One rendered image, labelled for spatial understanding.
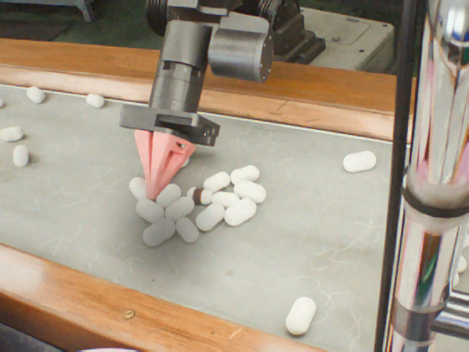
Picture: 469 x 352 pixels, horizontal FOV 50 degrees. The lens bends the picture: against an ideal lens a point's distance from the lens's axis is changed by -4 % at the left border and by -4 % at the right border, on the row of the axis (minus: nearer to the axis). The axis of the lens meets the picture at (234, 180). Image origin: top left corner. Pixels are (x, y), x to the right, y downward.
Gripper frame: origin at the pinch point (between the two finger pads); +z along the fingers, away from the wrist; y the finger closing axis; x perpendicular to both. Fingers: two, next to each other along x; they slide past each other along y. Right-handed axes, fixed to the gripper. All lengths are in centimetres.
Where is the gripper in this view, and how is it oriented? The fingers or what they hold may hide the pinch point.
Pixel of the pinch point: (154, 192)
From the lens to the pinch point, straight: 60.4
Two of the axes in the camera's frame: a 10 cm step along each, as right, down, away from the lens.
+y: 9.0, 1.8, -3.9
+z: -2.1, 9.8, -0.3
